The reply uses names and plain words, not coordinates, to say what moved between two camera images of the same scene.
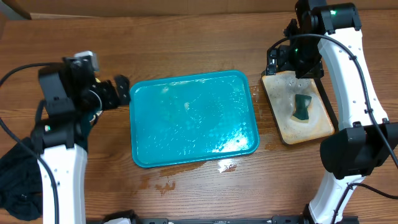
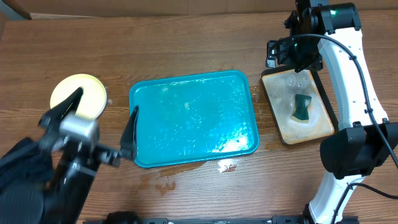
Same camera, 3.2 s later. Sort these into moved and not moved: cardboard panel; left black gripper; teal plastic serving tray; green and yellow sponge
Moved: left black gripper
Not moved: cardboard panel; green and yellow sponge; teal plastic serving tray
